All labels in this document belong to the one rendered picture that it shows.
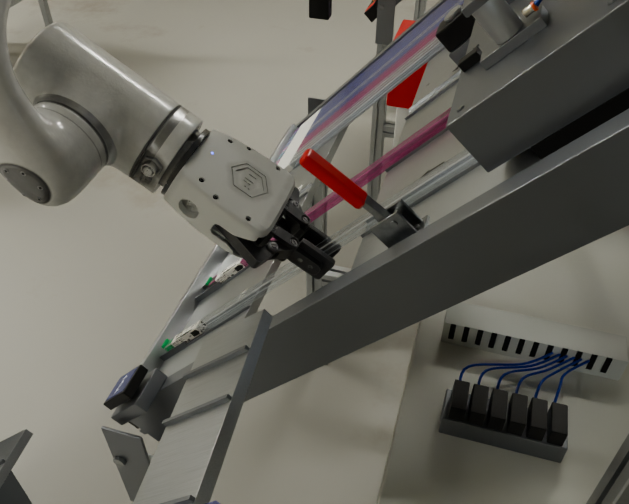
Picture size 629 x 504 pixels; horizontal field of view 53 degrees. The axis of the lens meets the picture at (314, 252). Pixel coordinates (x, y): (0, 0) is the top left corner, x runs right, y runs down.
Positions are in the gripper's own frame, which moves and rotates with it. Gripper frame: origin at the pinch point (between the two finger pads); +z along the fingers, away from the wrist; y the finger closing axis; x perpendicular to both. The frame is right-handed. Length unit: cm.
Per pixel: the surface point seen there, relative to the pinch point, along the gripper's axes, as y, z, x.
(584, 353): 21.1, 44.2, 5.9
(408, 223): -6.9, 2.0, -14.8
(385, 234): -7.0, 1.4, -12.6
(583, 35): -6.0, 0.8, -32.5
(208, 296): 9.5, -3.9, 27.7
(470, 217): -10.0, 3.5, -20.5
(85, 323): 53, -20, 126
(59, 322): 51, -26, 130
